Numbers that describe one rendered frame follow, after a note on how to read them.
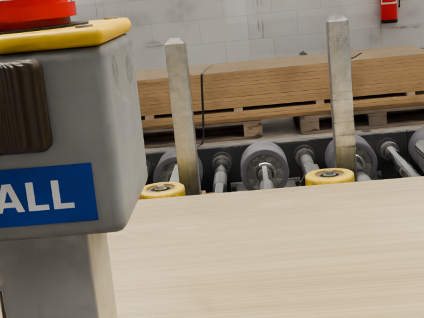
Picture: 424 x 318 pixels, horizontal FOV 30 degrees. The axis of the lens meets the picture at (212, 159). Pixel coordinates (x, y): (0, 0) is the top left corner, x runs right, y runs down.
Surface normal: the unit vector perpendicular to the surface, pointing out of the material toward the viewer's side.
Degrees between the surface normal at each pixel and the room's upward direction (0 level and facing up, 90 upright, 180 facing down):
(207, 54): 90
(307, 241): 0
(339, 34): 90
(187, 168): 90
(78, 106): 90
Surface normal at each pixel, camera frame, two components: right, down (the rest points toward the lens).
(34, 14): 0.44, 0.15
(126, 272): -0.10, -0.97
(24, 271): -0.04, 0.22
